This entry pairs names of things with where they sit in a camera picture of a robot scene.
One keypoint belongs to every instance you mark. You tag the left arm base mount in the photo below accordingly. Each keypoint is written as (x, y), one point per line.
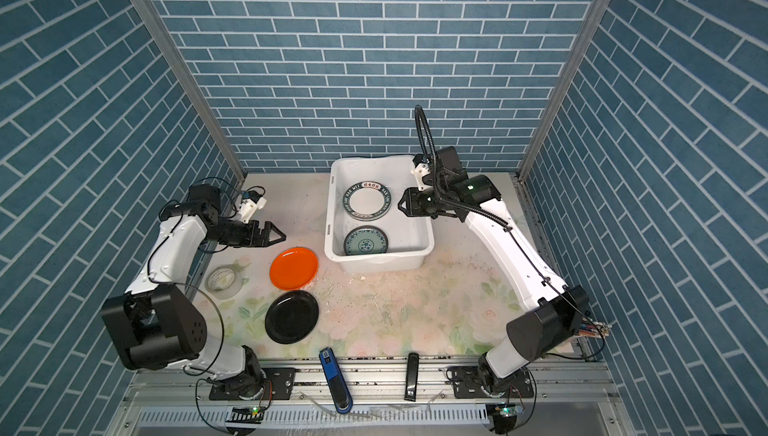
(272, 383)

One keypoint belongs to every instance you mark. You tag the black plate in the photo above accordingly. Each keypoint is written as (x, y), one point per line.
(291, 317)

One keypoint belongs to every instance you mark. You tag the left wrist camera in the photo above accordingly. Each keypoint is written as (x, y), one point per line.
(252, 200)

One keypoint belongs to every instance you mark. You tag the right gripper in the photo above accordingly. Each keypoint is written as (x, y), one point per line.
(412, 202)

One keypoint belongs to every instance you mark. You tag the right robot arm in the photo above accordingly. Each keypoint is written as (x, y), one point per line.
(554, 310)

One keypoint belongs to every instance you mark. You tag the white plastic bin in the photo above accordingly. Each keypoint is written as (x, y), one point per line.
(411, 240)

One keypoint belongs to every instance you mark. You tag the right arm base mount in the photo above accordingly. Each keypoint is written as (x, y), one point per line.
(474, 382)

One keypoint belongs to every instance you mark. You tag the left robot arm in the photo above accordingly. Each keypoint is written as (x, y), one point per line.
(153, 325)

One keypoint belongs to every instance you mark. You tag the aluminium rail frame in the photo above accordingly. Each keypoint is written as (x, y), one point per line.
(552, 398)

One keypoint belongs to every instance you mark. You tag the green rimmed white plate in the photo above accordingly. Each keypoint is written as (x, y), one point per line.
(367, 201)

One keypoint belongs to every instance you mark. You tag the blue handheld tool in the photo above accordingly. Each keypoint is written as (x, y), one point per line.
(338, 388)

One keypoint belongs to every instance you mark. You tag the black handheld device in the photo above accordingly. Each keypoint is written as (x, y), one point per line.
(411, 379)

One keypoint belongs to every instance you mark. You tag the orange plastic plate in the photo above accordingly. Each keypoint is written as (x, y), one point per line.
(294, 269)

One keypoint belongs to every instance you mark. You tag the green blue floral plate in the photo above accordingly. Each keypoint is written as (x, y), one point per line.
(366, 240)

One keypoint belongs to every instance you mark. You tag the pink pen cup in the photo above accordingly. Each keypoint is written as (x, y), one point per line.
(594, 329)

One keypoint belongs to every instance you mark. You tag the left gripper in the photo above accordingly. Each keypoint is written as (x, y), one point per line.
(255, 241)

